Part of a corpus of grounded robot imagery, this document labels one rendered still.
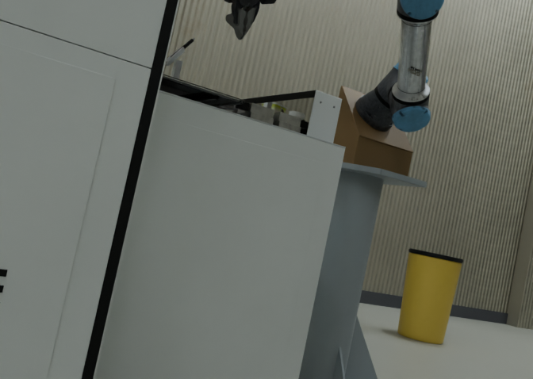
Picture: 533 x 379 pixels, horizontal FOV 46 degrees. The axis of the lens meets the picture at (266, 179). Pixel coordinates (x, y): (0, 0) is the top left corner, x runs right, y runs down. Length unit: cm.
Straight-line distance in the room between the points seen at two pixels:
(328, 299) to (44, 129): 125
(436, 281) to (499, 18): 378
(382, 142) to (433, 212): 452
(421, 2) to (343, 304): 99
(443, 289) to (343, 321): 236
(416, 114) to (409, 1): 39
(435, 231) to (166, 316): 535
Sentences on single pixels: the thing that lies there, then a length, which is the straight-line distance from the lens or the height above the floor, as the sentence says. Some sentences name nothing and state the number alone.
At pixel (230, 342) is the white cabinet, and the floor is 26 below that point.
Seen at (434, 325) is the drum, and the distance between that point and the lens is 448.
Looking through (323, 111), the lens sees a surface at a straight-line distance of 176.
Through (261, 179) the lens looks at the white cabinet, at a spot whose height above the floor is 68.
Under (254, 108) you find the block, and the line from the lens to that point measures 186.
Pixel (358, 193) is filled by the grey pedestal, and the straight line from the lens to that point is 213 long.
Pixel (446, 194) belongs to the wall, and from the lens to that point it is 676.
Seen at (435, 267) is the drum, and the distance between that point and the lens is 442.
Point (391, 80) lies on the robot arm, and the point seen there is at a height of 111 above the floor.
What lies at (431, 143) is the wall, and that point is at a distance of 658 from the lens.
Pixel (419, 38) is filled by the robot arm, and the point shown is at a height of 117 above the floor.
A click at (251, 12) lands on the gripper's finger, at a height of 112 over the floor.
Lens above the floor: 58
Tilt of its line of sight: 4 degrees up
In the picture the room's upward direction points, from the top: 12 degrees clockwise
